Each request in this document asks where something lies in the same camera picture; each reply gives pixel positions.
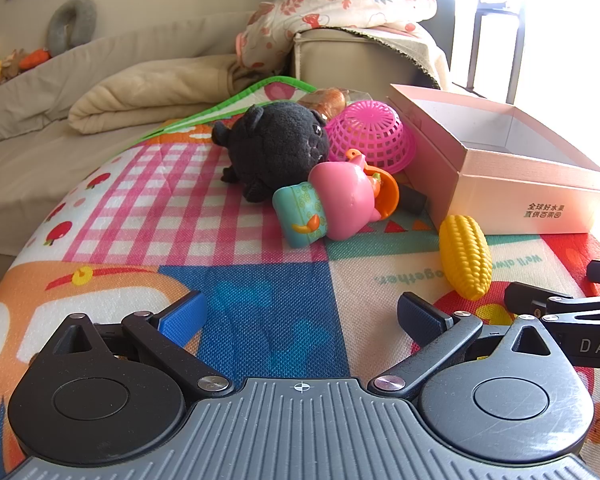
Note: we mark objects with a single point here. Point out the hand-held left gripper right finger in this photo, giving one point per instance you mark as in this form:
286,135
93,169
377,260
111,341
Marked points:
422,315

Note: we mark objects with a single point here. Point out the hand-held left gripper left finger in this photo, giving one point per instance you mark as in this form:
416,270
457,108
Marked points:
182,317

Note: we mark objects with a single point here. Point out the yellow toy corn cob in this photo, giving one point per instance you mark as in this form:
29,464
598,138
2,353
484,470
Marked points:
465,255

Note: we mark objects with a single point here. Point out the pink cardboard box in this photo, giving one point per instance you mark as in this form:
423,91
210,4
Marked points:
505,195

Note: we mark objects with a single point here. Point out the orange plastic toy cup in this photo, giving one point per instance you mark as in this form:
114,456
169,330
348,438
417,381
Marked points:
389,192

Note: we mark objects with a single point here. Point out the pink plastic toy basket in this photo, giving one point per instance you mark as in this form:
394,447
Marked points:
375,130

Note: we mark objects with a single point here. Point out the black plush toy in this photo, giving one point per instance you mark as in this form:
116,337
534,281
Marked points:
275,145

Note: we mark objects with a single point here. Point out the orange bread packet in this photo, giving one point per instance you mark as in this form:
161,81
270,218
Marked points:
330,100

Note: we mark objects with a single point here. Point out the colourful printed play mat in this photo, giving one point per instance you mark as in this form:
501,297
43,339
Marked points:
180,200

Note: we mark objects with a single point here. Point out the beige sofa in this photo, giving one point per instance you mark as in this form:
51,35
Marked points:
40,160

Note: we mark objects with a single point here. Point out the beige folded blanket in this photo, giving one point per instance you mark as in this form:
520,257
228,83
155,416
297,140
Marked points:
155,90

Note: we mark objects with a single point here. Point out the beige fringed cloth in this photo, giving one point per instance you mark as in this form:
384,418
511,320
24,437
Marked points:
420,55

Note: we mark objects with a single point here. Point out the orange carrot plush toy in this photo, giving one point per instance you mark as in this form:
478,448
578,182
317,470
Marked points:
34,59

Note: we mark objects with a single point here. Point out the brown plush toy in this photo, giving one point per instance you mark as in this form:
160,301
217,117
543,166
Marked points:
12,62

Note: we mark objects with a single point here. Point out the grey neck pillow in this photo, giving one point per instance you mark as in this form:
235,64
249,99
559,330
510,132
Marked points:
60,30

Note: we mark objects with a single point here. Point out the white floral blanket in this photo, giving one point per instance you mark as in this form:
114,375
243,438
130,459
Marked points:
340,5

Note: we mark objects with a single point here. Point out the dark window frame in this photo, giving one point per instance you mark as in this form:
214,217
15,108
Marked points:
475,35

